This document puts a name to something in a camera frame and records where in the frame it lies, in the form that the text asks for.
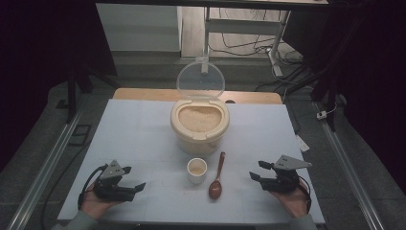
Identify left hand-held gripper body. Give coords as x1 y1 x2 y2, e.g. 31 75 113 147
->
93 159 137 203

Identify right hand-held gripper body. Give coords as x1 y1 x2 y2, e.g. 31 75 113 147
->
259 154 313 195

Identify brown wooden spoon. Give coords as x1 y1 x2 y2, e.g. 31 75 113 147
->
208 151 226 201

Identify white cup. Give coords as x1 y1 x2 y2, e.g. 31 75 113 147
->
186 157 209 185

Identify cream rice container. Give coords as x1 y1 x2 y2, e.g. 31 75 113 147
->
169 97 231 157

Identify white rice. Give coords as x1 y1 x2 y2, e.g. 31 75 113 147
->
177 105 223 133

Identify person's left hand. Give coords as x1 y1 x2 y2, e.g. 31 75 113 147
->
79 184 123 220

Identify person's right hand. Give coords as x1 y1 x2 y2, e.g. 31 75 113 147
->
271 177 313 219

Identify pale table cover board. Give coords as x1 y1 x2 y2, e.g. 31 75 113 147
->
56 99 326 224

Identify white paper tag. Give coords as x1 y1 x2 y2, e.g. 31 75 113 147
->
294 134 311 153

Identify wooden table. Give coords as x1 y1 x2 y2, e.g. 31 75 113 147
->
113 87 283 105

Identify black stand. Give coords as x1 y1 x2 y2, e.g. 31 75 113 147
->
65 61 120 125

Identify clear round container lid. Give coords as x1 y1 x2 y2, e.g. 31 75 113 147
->
176 60 226 100

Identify white cabinet panel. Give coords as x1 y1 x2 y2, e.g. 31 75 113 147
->
96 3 184 53

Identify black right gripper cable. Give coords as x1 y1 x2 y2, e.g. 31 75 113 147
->
298 175 313 214

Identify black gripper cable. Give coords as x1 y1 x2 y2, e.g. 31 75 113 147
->
298 175 313 214
77 163 109 211

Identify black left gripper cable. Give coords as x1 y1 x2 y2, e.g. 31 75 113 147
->
77 163 109 211

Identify long black floor cable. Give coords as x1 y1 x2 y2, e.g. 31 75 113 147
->
39 140 92 230

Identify aluminium rail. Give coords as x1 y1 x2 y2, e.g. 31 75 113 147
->
313 101 387 230
6 95 91 230

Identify black floor cables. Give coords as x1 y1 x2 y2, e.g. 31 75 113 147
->
209 8 309 94

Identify white desk frame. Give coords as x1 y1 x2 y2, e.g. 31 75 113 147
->
201 6 292 78

